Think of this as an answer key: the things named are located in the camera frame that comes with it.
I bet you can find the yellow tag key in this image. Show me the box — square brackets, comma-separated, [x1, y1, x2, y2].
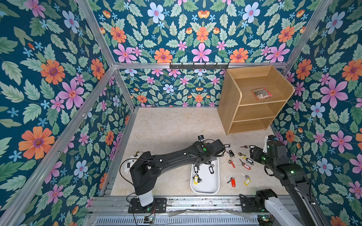
[241, 173, 251, 186]
[238, 152, 247, 159]

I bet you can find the red tag key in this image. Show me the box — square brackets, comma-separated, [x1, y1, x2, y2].
[228, 159, 236, 169]
[227, 177, 236, 187]
[240, 159, 251, 170]

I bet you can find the key with black ring tag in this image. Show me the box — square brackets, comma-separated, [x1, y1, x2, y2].
[228, 150, 235, 158]

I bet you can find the pile of colourful key tags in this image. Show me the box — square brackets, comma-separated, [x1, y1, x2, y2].
[192, 163, 215, 185]

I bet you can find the white storage tray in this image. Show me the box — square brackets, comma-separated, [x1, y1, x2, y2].
[190, 159, 220, 195]

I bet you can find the wooden shelf cabinet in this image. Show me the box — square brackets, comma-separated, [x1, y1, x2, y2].
[218, 66, 295, 135]

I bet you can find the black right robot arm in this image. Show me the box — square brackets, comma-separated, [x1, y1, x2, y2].
[250, 140, 328, 226]

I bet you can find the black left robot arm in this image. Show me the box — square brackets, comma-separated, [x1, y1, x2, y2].
[130, 135, 226, 207]

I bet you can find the clear bag of small parts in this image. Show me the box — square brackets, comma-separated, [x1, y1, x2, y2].
[251, 88, 272, 100]

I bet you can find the white plush toy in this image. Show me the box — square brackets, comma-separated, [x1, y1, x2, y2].
[123, 152, 143, 175]

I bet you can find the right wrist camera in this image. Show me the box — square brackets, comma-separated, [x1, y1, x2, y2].
[263, 135, 288, 158]

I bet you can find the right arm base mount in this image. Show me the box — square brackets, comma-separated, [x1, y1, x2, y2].
[239, 189, 278, 213]

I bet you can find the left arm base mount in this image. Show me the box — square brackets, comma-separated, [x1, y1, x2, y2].
[128, 197, 167, 214]

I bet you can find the black wall hook rail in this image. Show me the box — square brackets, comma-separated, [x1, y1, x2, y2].
[169, 63, 230, 70]

